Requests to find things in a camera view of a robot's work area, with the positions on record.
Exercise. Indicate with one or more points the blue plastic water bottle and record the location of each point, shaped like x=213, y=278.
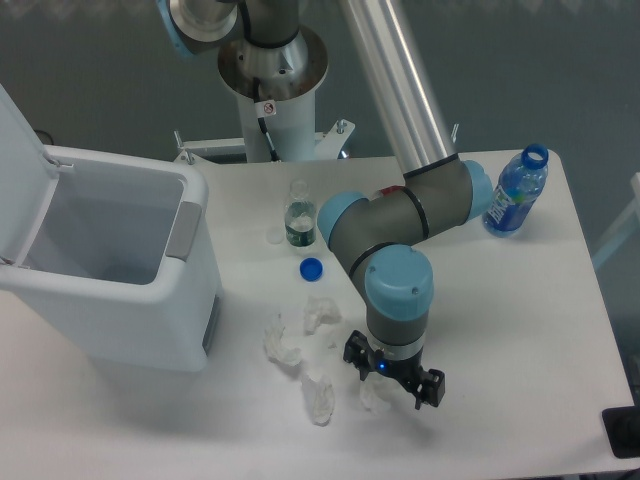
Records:
x=519, y=185

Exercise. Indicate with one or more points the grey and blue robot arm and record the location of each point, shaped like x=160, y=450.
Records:
x=374, y=240

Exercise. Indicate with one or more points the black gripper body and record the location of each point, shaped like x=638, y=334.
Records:
x=408, y=372

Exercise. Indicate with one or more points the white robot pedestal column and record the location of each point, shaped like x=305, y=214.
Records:
x=275, y=90

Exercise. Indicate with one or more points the blue bottle cap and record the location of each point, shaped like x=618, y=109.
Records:
x=311, y=269

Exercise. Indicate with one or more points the black device at table edge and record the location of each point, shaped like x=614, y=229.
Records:
x=622, y=429

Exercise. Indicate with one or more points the white bottle cap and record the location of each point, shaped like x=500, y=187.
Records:
x=274, y=236

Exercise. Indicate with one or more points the white open trash bin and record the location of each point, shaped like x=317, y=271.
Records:
x=113, y=251

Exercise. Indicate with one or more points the white frame at right edge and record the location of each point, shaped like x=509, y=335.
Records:
x=619, y=231

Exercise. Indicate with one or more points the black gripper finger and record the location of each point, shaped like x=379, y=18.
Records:
x=427, y=387
x=357, y=352

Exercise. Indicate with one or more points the clear green-label plastic bottle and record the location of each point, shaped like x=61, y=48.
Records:
x=300, y=215

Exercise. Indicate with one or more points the white paper ball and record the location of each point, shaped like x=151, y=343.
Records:
x=376, y=393
x=319, y=398
x=320, y=310
x=274, y=347
x=337, y=336

